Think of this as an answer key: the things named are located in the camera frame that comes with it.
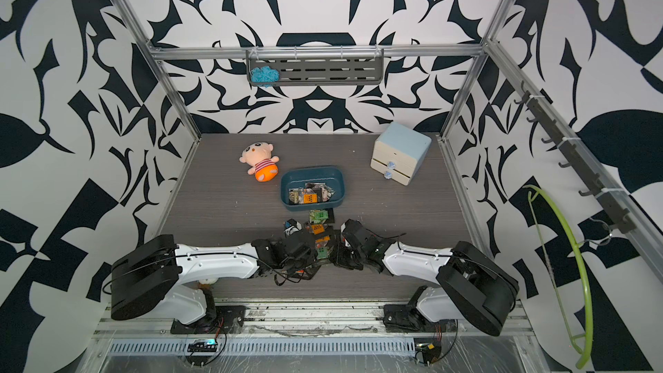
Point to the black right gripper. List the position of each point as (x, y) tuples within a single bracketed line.
[(335, 256)]

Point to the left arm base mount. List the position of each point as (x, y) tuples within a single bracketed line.
[(227, 319)]

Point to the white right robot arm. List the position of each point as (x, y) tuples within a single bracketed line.
[(465, 283)]

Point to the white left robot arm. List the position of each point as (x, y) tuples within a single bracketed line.
[(162, 277)]

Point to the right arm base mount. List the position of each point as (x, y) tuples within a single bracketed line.
[(407, 319)]

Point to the orange label tea bag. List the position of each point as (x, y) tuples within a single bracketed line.
[(324, 235)]

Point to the grey wall shelf rack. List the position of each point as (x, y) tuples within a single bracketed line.
[(346, 70)]

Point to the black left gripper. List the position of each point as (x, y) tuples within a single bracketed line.
[(312, 257)]

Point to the teal plastic storage box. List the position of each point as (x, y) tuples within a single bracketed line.
[(298, 178)]

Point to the plush baby doll toy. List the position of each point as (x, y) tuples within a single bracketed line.
[(263, 164)]

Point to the cream blue mini drawer cabinet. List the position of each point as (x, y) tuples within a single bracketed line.
[(405, 147)]

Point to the green label tea bag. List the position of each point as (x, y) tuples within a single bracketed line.
[(324, 253), (321, 216)]

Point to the blue scrunchy sponge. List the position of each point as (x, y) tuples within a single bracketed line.
[(264, 76)]

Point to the dark hook rail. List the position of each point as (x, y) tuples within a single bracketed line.
[(578, 157)]

